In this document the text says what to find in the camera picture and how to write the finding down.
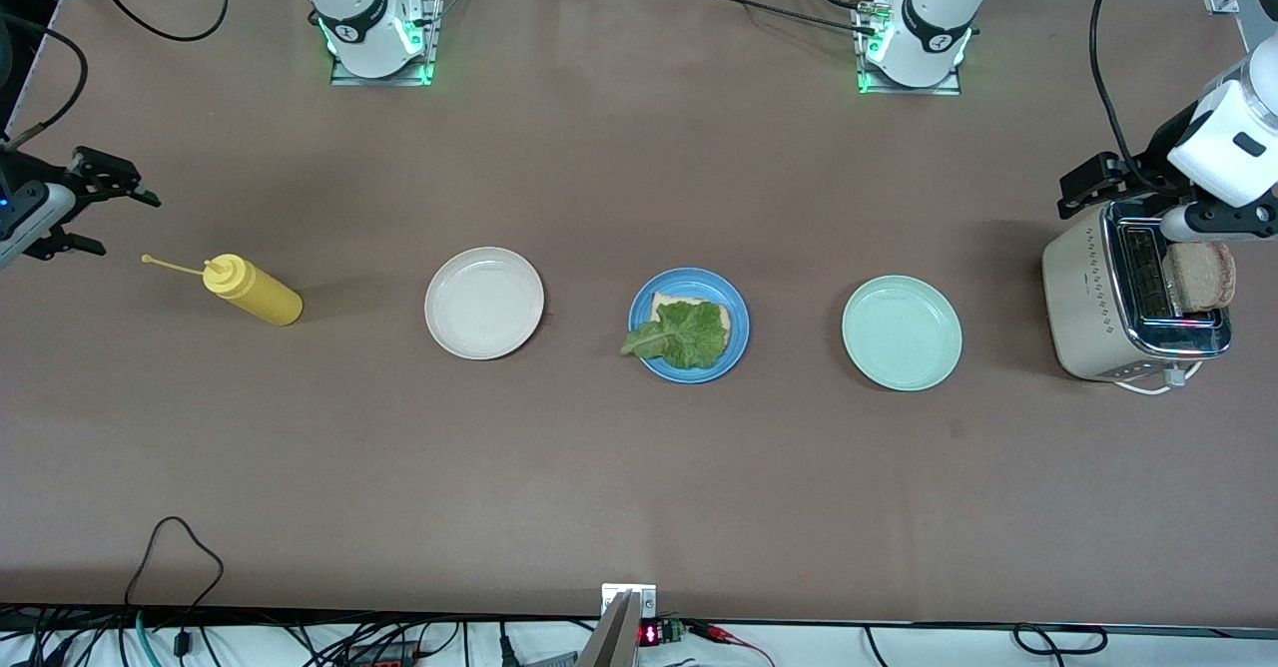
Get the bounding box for toasted bread slice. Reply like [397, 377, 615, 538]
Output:
[1161, 240, 1238, 316]
[651, 291, 733, 348]

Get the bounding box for yellow mustard squeeze bottle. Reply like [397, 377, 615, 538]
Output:
[142, 253, 304, 327]

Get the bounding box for blue round plate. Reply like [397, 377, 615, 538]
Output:
[628, 267, 751, 384]

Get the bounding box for green lettuce leaf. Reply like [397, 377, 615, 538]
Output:
[620, 300, 728, 370]

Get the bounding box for mint green round plate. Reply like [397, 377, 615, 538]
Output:
[841, 275, 963, 392]

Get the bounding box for beige round plate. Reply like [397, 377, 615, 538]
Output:
[424, 247, 546, 360]

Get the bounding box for cream chrome toaster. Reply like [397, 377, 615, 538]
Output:
[1041, 196, 1233, 382]

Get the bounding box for black orange power adapter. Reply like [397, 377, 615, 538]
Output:
[344, 637, 425, 667]

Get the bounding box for red and black clip leads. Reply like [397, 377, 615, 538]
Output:
[687, 621, 778, 667]

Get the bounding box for grey aluminium bar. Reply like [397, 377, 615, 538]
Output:
[577, 592, 640, 667]

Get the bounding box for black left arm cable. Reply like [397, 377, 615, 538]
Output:
[1088, 0, 1164, 189]

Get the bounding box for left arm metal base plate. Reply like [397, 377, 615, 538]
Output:
[857, 0, 962, 97]

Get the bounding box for white toaster power cord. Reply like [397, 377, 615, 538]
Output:
[1113, 365, 1204, 395]

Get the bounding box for thin black looped cable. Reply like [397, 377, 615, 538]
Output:
[124, 516, 226, 660]

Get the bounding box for long black table cable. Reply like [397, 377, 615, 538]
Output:
[639, 0, 885, 39]

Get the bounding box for teal cable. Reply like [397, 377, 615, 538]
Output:
[133, 609, 163, 667]

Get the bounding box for coiled black cable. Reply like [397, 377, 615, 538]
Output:
[1010, 623, 1111, 657]

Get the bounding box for white metal mount bracket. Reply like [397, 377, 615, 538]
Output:
[602, 584, 658, 620]

